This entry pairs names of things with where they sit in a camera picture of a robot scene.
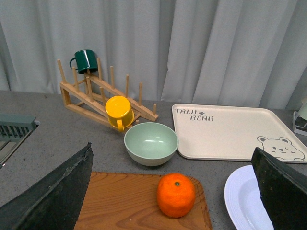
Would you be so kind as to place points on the light green bowl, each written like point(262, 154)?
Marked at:
point(151, 144)

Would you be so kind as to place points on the grey curtain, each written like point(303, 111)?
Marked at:
point(226, 52)

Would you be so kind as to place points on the wooden peg drying rack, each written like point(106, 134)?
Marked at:
point(87, 97)

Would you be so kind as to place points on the wooden cutting board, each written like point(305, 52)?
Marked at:
point(126, 201)

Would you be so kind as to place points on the beige bear tray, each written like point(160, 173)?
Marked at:
point(208, 132)

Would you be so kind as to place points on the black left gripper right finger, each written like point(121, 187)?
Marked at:
point(283, 191)

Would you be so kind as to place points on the light green cup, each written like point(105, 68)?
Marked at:
point(302, 113)

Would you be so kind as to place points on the orange mandarin fruit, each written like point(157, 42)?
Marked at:
point(175, 195)

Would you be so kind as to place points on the white cup holder rack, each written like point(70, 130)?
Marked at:
point(299, 124)

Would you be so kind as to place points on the grey-green dish rack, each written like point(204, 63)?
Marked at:
point(14, 130)

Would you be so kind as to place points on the dark green mug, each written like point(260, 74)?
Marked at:
point(85, 61)

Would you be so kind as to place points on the yellow mug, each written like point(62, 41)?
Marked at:
point(120, 113)

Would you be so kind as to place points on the white ridged plate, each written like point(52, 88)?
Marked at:
point(243, 202)

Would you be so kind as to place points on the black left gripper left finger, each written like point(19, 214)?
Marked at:
point(54, 202)

